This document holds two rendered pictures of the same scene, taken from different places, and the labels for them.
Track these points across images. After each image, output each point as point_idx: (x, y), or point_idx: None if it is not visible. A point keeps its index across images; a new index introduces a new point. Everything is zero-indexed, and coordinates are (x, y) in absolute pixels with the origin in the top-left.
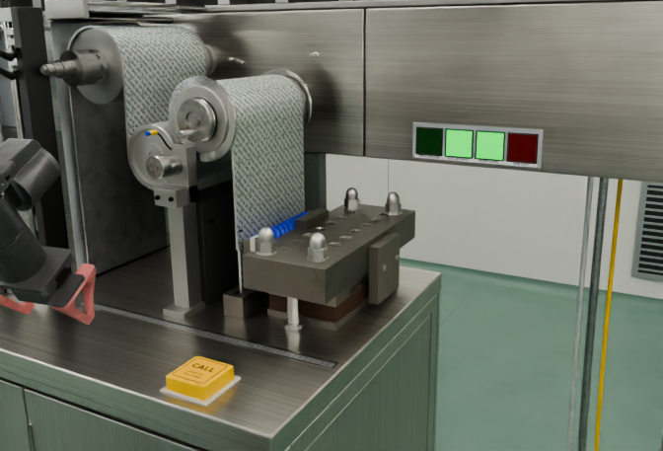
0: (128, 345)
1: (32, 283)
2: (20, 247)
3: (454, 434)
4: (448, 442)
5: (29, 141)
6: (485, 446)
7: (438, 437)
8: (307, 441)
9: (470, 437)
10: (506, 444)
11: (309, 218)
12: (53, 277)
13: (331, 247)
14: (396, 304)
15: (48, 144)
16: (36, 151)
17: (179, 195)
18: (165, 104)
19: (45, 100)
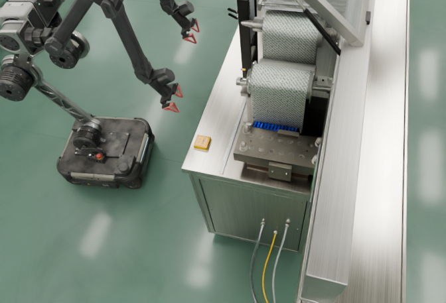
0: (221, 117)
1: (161, 99)
2: (158, 91)
3: (435, 263)
4: (425, 260)
5: (162, 73)
6: (432, 282)
7: (427, 254)
8: (200, 178)
9: (436, 272)
10: (441, 294)
11: (281, 133)
12: (163, 101)
13: (257, 148)
14: (275, 183)
15: (245, 42)
16: (164, 75)
17: (241, 93)
18: (285, 51)
19: (246, 29)
